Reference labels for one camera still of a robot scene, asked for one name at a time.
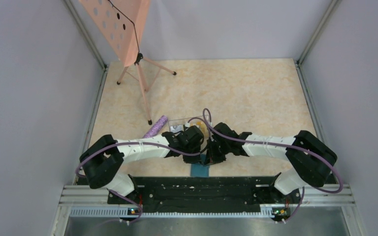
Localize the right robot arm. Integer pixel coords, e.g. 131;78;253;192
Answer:
207;122;338;203

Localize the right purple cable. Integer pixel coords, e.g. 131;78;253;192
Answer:
202;108;344;225

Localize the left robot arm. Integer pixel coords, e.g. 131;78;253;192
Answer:
76;126;204;203

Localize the pink music stand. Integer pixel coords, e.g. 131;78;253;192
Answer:
79;0;177;125

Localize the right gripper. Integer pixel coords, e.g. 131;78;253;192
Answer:
204;138;231;166

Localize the blue leather card holder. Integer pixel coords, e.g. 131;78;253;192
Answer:
190;154;209;178

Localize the clear plastic card box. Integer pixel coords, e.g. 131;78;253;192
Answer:
167;115;212;137

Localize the silver credit card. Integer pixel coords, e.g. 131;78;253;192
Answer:
169;124;185;133

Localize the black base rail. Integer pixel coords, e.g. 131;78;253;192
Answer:
75;175;336;216

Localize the purple glitter microphone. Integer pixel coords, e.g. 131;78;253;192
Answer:
143;115;168;139

